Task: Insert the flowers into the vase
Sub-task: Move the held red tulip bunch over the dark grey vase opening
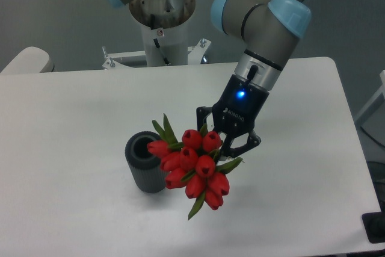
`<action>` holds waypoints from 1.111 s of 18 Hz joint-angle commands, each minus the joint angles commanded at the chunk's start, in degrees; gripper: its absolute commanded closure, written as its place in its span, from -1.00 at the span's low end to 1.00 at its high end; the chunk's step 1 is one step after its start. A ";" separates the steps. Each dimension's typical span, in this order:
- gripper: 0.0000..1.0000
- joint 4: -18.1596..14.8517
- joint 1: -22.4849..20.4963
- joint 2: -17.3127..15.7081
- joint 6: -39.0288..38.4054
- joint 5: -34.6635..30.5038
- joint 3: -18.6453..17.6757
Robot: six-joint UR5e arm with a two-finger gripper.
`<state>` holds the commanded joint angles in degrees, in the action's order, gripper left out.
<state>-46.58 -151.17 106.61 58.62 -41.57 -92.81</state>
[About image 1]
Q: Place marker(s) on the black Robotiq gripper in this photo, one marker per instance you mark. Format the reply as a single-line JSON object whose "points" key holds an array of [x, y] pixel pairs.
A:
{"points": [[234, 115]]}

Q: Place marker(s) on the red tulip bouquet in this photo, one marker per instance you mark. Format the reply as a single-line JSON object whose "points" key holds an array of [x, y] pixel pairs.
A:
{"points": [[192, 164]]}

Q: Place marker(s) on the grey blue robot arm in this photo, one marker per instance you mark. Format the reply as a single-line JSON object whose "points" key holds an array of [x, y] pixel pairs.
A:
{"points": [[270, 29]]}

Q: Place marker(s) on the dark grey ribbed vase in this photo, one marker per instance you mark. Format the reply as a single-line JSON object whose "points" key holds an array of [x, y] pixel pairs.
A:
{"points": [[144, 166]]}

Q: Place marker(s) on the black box at table edge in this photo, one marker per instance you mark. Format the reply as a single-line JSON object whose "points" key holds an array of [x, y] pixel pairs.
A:
{"points": [[374, 226]]}

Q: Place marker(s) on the white chair armrest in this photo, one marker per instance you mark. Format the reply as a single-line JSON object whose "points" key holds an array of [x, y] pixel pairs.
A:
{"points": [[28, 61]]}

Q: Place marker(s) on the white metal base frame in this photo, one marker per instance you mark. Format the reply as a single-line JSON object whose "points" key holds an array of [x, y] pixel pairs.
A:
{"points": [[194, 55]]}

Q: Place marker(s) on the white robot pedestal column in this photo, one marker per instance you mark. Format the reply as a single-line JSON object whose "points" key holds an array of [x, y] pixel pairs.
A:
{"points": [[164, 23]]}

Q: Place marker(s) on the white furniture frame right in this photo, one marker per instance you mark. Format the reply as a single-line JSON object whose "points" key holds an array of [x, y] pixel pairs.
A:
{"points": [[373, 104]]}

